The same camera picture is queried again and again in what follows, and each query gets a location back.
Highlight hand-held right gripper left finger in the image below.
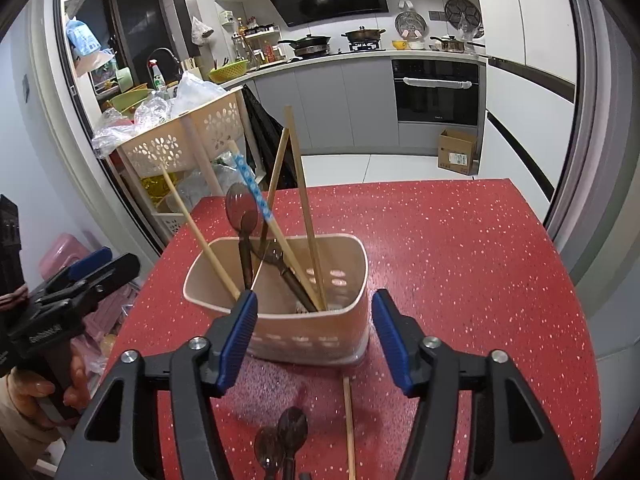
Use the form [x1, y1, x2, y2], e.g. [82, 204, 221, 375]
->
[52, 289, 260, 480]

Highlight beige plastic storage cart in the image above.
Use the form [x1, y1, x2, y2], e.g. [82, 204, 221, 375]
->
[102, 85, 261, 241]

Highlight white spice rack with bottles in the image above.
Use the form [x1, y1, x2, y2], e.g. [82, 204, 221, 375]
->
[232, 17, 283, 66]

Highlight black built-in oven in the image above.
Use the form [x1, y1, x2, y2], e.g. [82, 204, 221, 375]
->
[391, 58, 481, 126]

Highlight white refrigerator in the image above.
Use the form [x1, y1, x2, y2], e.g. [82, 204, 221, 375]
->
[470, 0, 576, 201]

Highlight round black wire rack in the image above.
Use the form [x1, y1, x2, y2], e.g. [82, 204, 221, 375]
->
[444, 0, 485, 38]

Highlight black kitchen faucet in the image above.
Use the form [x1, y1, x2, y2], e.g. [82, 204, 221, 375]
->
[147, 47, 182, 86]

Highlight person's left hand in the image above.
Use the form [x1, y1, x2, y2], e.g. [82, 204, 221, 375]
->
[0, 355, 92, 441]

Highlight beige plastic utensil holder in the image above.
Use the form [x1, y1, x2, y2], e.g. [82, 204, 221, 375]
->
[182, 232, 371, 366]

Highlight grey base cabinets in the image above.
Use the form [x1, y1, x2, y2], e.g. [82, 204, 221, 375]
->
[245, 55, 401, 156]

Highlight black wok with lid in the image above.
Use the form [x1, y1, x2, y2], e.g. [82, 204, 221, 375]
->
[277, 34, 332, 56]

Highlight dark translucent plastic spoon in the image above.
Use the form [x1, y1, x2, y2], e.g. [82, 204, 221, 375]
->
[225, 182, 261, 292]
[254, 427, 287, 480]
[257, 240, 321, 313]
[277, 406, 309, 480]

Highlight dark cooking pot with lid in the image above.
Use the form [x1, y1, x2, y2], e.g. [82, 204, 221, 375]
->
[341, 26, 387, 46]

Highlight pink plastic stool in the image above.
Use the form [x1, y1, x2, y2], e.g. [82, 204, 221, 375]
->
[39, 232, 146, 361]

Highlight black jacket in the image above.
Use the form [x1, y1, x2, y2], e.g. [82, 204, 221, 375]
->
[242, 85, 296, 191]

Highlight grey sliding door frame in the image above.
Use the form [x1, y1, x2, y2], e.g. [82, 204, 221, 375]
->
[30, 0, 640, 321]

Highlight crumpled clear plastic bag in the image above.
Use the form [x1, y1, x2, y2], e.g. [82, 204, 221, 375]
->
[175, 162, 241, 211]
[91, 97, 173, 158]

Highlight cardboard box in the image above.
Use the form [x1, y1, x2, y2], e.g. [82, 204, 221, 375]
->
[437, 129, 478, 176]

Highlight hanging white plastic bag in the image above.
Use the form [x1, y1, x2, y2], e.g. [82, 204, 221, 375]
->
[191, 15, 215, 47]

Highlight blue patterned wooden chopstick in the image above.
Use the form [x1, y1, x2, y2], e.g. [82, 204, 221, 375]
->
[232, 152, 323, 313]

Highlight small steel saucepan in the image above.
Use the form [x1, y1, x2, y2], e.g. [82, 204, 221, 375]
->
[430, 35, 488, 54]

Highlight round steel steamer plate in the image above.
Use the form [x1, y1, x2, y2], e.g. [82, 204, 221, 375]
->
[394, 11, 428, 41]

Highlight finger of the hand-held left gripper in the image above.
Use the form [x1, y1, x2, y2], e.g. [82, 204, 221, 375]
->
[30, 253, 141, 312]
[42, 246, 113, 290]

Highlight green plastic basket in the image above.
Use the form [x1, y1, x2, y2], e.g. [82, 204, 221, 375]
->
[207, 59, 250, 85]

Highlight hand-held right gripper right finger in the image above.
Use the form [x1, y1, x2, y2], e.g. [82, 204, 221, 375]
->
[371, 288, 576, 480]

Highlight spray bottle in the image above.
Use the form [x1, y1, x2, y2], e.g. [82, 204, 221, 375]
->
[148, 59, 168, 96]

